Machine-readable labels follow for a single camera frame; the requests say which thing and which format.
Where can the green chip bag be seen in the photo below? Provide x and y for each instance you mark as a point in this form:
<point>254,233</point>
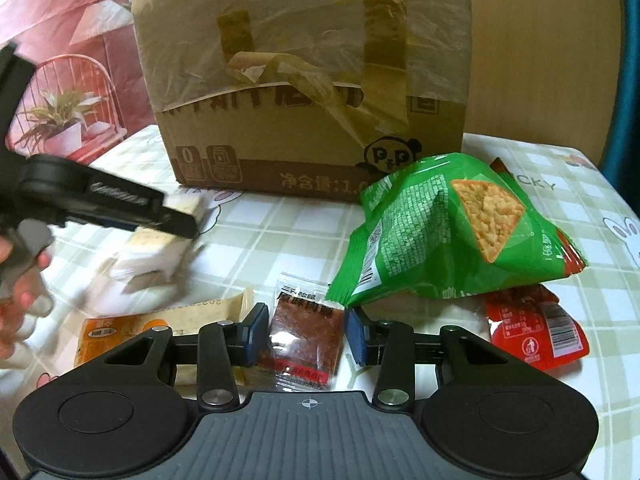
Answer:
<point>425,240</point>

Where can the white cracker pack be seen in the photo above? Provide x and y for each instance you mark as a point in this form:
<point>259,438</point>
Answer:
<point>160,260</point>

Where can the person's teal clothing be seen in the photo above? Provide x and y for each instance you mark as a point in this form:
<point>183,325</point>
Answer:
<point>627,110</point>

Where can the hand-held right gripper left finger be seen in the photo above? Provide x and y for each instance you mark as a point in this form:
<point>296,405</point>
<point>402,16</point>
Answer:
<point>255,335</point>

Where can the wooden board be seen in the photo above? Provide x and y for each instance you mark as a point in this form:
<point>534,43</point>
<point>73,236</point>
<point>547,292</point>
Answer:
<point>540,60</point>

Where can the cream snack packet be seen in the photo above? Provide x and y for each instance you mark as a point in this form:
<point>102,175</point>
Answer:
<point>210,310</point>

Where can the brown cardboard box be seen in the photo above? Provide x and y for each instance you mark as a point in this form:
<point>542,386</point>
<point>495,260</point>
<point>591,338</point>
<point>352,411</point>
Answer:
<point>300,60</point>

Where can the orange snack packet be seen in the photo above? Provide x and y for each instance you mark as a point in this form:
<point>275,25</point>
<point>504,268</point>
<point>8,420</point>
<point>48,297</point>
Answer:
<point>115,332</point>

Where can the person's left hand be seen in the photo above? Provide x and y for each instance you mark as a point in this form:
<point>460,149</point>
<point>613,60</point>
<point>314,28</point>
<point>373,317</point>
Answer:
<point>22,300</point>

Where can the clear jerky packet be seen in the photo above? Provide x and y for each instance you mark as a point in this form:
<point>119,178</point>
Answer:
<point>305,330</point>

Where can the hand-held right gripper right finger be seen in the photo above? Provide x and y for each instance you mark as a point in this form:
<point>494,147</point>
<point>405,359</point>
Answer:
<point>357,342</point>

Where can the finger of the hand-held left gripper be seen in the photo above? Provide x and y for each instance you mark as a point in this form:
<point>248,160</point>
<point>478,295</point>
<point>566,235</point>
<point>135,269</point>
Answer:
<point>170,222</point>

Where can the wall poster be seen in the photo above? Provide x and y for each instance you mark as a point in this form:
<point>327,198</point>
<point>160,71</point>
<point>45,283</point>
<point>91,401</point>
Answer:
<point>75,85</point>

